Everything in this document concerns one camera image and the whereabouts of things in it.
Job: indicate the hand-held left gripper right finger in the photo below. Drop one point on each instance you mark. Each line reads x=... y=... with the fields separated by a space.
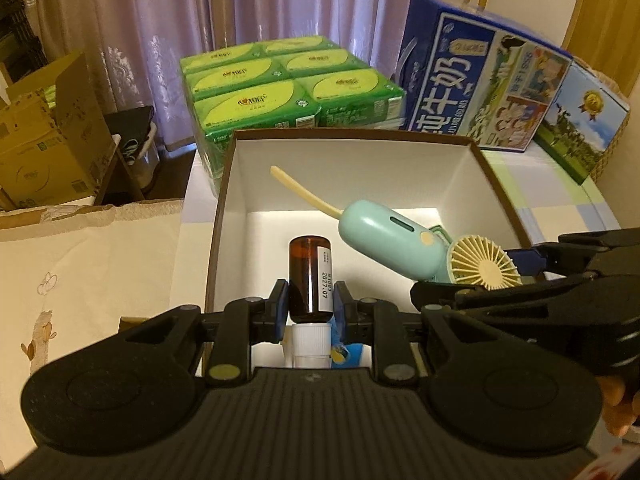
x=341 y=310

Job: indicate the blue packet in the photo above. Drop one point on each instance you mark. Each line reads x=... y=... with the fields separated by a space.
x=347 y=354

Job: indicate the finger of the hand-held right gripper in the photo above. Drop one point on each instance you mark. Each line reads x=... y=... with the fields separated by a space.
x=530 y=260
x=450 y=294

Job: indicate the green tissue multipack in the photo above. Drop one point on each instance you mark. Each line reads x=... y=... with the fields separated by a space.
x=280 y=85

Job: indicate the green sky print box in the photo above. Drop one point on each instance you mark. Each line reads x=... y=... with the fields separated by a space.
x=580 y=125

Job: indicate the black waste bin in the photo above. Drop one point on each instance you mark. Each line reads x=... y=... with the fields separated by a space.
x=132 y=140

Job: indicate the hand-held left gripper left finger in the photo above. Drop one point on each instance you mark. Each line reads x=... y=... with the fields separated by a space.
x=277 y=310

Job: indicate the person's right hand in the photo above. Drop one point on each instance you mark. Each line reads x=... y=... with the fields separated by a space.
x=617 y=405

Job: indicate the blue milk carton case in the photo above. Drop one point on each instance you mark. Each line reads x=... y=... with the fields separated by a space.
x=470 y=80

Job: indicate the plaid tablecloth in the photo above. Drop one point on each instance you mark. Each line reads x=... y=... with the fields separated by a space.
x=560 y=200

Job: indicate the brown white storage box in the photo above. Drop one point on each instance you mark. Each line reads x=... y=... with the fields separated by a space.
x=350 y=175

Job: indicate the pale purple curtain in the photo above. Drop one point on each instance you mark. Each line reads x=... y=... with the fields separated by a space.
x=225 y=20

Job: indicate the black plastic crates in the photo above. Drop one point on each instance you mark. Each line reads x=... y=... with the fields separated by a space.
x=17 y=15

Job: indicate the brown glass bottle white cap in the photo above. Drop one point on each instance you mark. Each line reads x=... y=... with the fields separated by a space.
x=307 y=280

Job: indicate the cardboard box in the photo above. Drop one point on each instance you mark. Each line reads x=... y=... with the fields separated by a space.
x=45 y=135

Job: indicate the teal handheld fan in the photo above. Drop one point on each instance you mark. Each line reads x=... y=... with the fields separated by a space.
x=385 y=240

